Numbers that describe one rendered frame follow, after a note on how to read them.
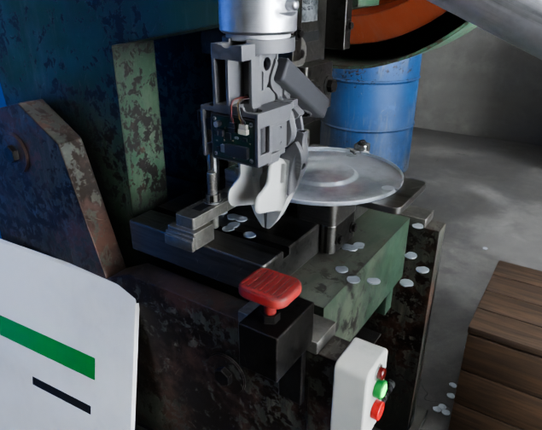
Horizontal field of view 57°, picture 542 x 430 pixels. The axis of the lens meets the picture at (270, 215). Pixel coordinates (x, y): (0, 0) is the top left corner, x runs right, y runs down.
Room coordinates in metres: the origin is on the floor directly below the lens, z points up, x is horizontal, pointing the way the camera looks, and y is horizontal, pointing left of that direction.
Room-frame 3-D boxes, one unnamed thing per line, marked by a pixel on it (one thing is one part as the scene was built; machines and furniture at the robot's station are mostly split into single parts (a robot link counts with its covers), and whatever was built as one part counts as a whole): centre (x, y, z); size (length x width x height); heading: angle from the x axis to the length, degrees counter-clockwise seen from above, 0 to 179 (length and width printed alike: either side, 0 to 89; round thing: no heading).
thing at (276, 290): (0.53, 0.00, 0.72); 0.07 x 0.06 x 0.08; 57
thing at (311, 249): (0.94, 0.01, 0.68); 0.45 x 0.30 x 0.06; 147
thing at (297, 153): (0.52, -0.02, 0.93); 0.05 x 0.02 x 0.09; 55
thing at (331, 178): (0.87, -0.09, 0.78); 0.29 x 0.29 x 0.01
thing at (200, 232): (0.79, 0.10, 0.76); 0.17 x 0.06 x 0.10; 147
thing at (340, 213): (0.84, -0.13, 0.72); 0.25 x 0.14 x 0.14; 57
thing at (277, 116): (0.51, 0.02, 0.99); 0.09 x 0.08 x 0.12; 145
